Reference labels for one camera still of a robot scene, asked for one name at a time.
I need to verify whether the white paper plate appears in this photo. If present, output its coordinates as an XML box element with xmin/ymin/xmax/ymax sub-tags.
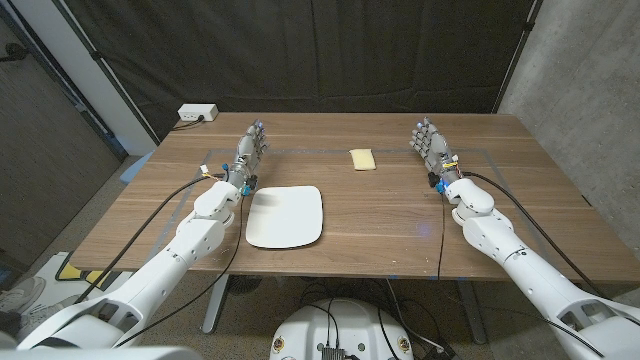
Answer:
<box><xmin>245</xmin><ymin>185</ymin><xmax>325</xmax><ymax>250</ymax></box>

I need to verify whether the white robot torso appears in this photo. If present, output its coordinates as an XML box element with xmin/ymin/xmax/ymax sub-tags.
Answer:
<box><xmin>269</xmin><ymin>298</ymin><xmax>415</xmax><ymax>360</ymax></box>

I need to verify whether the black power strip cable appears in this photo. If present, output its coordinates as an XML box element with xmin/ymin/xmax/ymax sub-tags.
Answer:
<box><xmin>172</xmin><ymin>115</ymin><xmax>205</xmax><ymax>132</ymax></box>

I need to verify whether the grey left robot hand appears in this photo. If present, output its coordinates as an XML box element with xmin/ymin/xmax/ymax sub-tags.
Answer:
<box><xmin>225</xmin><ymin>119</ymin><xmax>270</xmax><ymax>197</ymax></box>

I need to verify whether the black backdrop stand pole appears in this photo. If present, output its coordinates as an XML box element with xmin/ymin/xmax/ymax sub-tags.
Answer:
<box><xmin>52</xmin><ymin>0</ymin><xmax>162</xmax><ymax>146</ymax></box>
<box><xmin>491</xmin><ymin>0</ymin><xmax>544</xmax><ymax>114</ymax></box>

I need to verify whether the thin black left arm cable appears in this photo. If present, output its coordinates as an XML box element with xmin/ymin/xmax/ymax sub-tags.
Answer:
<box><xmin>113</xmin><ymin>192</ymin><xmax>246</xmax><ymax>349</ymax></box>

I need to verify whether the grey sneaker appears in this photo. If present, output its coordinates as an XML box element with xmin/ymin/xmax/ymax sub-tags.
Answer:
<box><xmin>17</xmin><ymin>294</ymin><xmax>81</xmax><ymax>342</ymax></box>
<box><xmin>0</xmin><ymin>276</ymin><xmax>47</xmax><ymax>314</ymax></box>

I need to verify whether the yellow sponge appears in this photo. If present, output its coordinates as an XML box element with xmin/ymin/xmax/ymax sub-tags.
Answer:
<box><xmin>348</xmin><ymin>148</ymin><xmax>377</xmax><ymax>172</ymax></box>

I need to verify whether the black backdrop curtain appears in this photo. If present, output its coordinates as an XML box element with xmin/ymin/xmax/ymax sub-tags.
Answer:
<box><xmin>52</xmin><ymin>0</ymin><xmax>544</xmax><ymax>142</ymax></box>

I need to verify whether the black round fan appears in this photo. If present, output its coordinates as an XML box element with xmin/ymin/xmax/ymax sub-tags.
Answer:
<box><xmin>227</xmin><ymin>274</ymin><xmax>264</xmax><ymax>297</ymax></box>

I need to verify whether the white power strip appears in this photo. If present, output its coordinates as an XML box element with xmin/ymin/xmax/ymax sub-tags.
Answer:
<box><xmin>177</xmin><ymin>103</ymin><xmax>220</xmax><ymax>123</ymax></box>

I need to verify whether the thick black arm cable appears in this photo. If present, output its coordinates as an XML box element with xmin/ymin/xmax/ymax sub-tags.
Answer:
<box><xmin>460</xmin><ymin>170</ymin><xmax>607</xmax><ymax>300</ymax></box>
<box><xmin>73</xmin><ymin>172</ymin><xmax>226</xmax><ymax>305</ymax></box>

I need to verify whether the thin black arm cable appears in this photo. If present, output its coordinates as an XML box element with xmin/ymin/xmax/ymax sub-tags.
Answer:
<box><xmin>113</xmin><ymin>192</ymin><xmax>246</xmax><ymax>349</ymax></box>
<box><xmin>436</xmin><ymin>192</ymin><xmax>447</xmax><ymax>281</ymax></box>

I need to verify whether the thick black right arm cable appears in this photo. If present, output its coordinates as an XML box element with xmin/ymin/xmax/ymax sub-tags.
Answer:
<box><xmin>460</xmin><ymin>170</ymin><xmax>607</xmax><ymax>300</ymax></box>

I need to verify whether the white floor board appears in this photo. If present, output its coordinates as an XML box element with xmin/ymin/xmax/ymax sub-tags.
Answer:
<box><xmin>29</xmin><ymin>251</ymin><xmax>169</xmax><ymax>321</ymax></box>

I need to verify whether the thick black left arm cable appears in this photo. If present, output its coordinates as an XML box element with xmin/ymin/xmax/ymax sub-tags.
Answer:
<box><xmin>73</xmin><ymin>172</ymin><xmax>226</xmax><ymax>305</ymax></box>

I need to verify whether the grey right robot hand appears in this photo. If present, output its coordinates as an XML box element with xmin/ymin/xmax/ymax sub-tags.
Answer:
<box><xmin>409</xmin><ymin>117</ymin><xmax>464</xmax><ymax>195</ymax></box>

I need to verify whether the black torso cable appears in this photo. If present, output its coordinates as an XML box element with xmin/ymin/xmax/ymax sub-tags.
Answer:
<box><xmin>305</xmin><ymin>298</ymin><xmax>341</xmax><ymax>349</ymax></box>

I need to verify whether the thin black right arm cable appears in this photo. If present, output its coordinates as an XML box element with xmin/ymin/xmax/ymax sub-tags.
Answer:
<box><xmin>436</xmin><ymin>192</ymin><xmax>447</xmax><ymax>281</ymax></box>

